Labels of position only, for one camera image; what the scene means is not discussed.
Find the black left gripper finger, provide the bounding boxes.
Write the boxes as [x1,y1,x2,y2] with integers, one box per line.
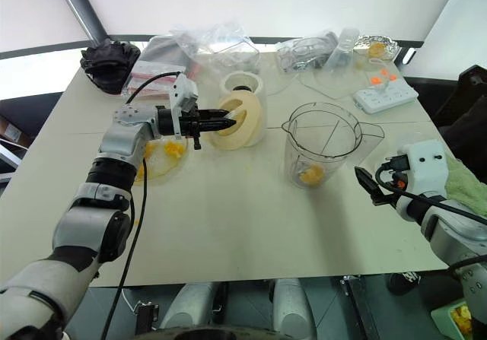
[197,108,230,122]
[198,119,238,132]

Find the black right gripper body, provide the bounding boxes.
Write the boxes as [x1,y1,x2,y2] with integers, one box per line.
[370,155,411,206]

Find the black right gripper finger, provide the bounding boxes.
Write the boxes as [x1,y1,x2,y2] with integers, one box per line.
[354,166,380,191]
[357,176,382,201]

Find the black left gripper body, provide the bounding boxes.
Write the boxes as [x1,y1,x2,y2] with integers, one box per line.
[177,111,203,151]

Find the cream blender lid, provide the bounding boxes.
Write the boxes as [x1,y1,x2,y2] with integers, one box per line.
[208,90,264,151]

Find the yellow-orange food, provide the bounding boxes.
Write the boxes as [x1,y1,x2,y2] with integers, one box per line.
[298,164,327,186]

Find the foil tray with food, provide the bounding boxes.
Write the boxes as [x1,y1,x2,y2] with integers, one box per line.
[353,33,401,62]

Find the yellow food pieces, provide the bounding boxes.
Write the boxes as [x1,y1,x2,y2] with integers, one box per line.
[450,304,473,335]

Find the clear glass bowl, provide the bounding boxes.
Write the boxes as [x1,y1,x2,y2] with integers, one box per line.
[132,135,189,183]

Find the white blender base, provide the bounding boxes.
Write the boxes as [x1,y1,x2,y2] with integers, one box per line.
[219,71,269,145]

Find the clear blender jar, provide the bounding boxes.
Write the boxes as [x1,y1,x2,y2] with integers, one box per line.
[281,101,386,189]

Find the red and white package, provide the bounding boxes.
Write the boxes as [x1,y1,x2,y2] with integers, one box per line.
[121,59,191,100]

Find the clear bag with plastic container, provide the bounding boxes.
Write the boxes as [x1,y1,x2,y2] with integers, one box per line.
[169,21,261,78]

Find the light green towel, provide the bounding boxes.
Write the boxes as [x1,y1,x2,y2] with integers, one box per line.
[444,158,487,218]

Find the grey zip bag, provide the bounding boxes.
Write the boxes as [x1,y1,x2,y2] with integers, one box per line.
[139,34,199,78]

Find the white power strip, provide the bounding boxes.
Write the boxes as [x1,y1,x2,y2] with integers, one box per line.
[352,82,420,115]

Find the black shoe with white print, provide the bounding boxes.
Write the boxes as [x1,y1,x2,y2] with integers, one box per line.
[387,271,420,296]

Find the black chair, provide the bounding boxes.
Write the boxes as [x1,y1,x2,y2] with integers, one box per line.
[432,65,487,182]

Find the black crumpled cloth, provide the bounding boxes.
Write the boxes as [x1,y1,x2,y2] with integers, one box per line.
[80,39,142,95]

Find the orange plug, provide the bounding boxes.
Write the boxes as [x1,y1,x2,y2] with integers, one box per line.
[366,68,397,87]

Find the small clear plastic bag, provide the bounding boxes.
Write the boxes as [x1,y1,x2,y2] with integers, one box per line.
[323,27,361,69]

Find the grey rounded robot leg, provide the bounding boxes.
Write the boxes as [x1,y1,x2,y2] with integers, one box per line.
[272,278,318,340]
[159,281,222,332]

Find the green plastic bin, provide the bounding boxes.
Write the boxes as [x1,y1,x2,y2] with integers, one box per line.
[430,299,476,340]

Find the dark grey window pillar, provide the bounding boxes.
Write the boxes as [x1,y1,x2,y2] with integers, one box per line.
[50,0,110,43]

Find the black table clamp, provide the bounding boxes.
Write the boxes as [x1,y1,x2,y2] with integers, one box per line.
[133,300,161,335]

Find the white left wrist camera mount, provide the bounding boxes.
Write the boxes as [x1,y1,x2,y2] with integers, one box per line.
[168,73,200,136]

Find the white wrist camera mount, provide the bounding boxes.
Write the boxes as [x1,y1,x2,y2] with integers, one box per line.
[395,138,450,193]
[168,73,200,136]

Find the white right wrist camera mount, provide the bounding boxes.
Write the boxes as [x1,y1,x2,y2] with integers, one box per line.
[395,138,450,193]

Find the dark window sill rail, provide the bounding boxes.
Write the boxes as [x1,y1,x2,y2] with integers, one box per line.
[106,33,425,50]

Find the clear bag with cables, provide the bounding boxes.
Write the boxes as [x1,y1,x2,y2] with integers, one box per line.
[274,30,340,74]

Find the black table frame bar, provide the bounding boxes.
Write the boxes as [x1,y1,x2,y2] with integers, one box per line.
[339,274,382,340]

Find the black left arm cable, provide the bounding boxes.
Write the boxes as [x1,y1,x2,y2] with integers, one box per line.
[99,71,182,340]

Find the grey metal frame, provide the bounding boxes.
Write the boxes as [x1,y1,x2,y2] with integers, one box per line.
[0,137,24,183]

